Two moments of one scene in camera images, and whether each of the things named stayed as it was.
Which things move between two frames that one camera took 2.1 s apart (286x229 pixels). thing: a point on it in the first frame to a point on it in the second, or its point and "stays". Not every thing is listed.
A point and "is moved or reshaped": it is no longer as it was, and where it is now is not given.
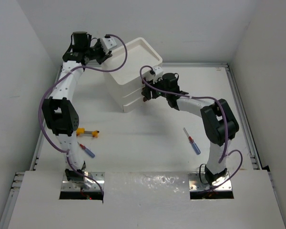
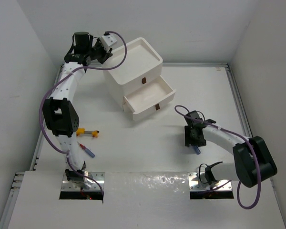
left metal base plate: (67, 185) stays
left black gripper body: (97, 53) stays
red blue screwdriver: (84, 147) stays
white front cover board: (147, 200) stays
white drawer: (132, 101) is moved or reshaped
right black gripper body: (155, 93) to (190, 140)
